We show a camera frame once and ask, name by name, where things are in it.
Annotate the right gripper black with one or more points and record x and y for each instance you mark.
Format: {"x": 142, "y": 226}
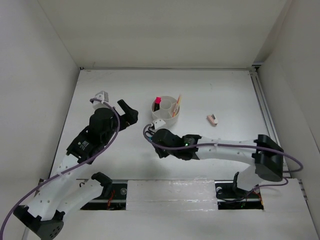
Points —
{"x": 162, "y": 153}

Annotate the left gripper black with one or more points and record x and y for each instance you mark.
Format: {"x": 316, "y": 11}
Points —
{"x": 130, "y": 117}

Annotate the pink pen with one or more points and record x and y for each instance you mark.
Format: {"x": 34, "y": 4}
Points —
{"x": 173, "y": 114}

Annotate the pink cap black marker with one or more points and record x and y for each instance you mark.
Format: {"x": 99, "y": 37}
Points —
{"x": 157, "y": 102}

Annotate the yellow highlighter pen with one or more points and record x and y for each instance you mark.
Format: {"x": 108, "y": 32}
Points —
{"x": 177, "y": 104}

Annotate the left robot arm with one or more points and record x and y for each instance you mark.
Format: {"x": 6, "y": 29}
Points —
{"x": 46, "y": 213}

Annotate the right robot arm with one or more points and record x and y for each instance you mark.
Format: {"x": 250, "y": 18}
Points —
{"x": 263, "y": 155}

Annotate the white round divided organizer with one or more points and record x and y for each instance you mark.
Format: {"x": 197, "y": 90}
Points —
{"x": 166, "y": 110}

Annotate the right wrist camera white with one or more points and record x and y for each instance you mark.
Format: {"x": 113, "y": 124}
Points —
{"x": 158, "y": 124}

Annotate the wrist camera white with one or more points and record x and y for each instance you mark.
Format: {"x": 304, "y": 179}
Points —
{"x": 158, "y": 124}
{"x": 100, "y": 98}

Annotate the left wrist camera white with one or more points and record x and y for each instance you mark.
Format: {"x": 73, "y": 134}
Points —
{"x": 100, "y": 98}

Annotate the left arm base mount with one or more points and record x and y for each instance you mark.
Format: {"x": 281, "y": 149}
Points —
{"x": 114, "y": 199}

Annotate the aluminium rail right edge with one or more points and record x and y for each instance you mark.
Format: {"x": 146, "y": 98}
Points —
{"x": 266, "y": 114}

